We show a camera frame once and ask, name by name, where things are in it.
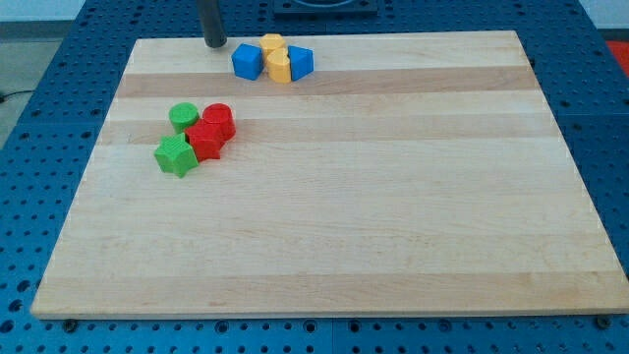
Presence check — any black cable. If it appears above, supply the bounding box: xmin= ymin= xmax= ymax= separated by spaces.
xmin=0 ymin=88 xmax=34 ymax=104

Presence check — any blue cube block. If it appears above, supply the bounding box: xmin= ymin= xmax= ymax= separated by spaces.
xmin=231 ymin=43 xmax=263 ymax=81

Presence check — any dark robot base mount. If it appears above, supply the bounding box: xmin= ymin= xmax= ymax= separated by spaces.
xmin=271 ymin=0 xmax=378 ymax=17

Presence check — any green cylinder block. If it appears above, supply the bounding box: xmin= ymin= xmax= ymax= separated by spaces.
xmin=168 ymin=102 xmax=200 ymax=134

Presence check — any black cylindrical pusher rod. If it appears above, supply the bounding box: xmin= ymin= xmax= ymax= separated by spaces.
xmin=196 ymin=0 xmax=227 ymax=48

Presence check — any red cylinder block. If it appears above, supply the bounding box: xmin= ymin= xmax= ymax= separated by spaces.
xmin=202 ymin=103 xmax=236 ymax=141

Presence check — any red cube block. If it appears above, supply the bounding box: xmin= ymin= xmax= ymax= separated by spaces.
xmin=184 ymin=120 xmax=225 ymax=162

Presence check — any green star block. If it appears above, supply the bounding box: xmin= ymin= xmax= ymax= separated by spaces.
xmin=153 ymin=133 xmax=199 ymax=178

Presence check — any light wooden board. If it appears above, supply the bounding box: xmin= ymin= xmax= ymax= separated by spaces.
xmin=30 ymin=30 xmax=628 ymax=320

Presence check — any yellow hexagon block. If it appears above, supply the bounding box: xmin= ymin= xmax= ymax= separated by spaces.
xmin=259 ymin=33 xmax=287 ymax=60

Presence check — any blue triangular block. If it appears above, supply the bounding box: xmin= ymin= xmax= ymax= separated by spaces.
xmin=288 ymin=45 xmax=315 ymax=82

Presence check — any yellow heart block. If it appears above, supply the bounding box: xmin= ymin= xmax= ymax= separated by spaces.
xmin=266 ymin=48 xmax=292 ymax=84

